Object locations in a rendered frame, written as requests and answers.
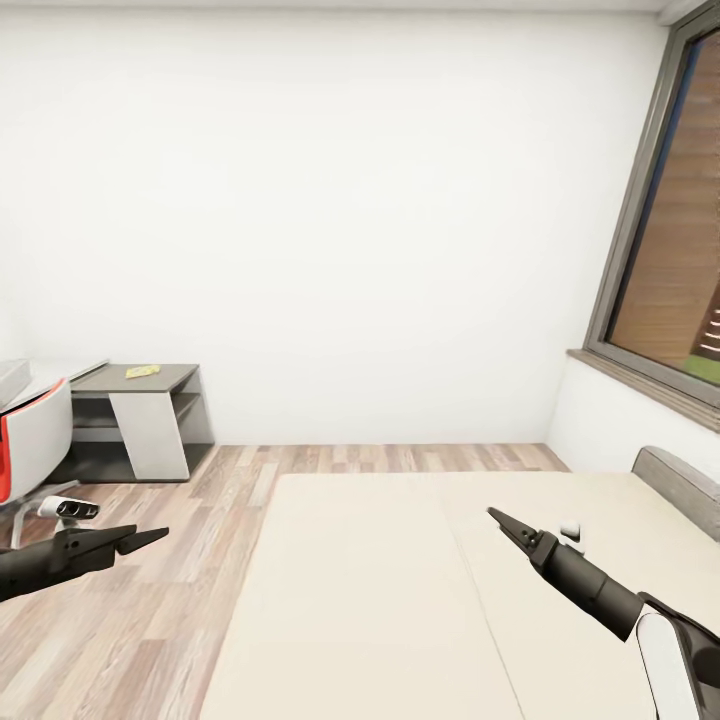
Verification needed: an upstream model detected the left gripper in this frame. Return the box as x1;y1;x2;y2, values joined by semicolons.
10;525;170;595

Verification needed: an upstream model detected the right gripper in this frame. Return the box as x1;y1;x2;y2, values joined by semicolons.
488;508;610;614

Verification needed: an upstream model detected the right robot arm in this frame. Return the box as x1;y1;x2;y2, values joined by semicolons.
488;508;720;720

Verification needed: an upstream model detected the toy box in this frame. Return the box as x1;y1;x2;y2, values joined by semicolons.
0;359;31;408

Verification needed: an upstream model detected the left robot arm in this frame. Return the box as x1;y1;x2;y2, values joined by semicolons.
0;495;170;603

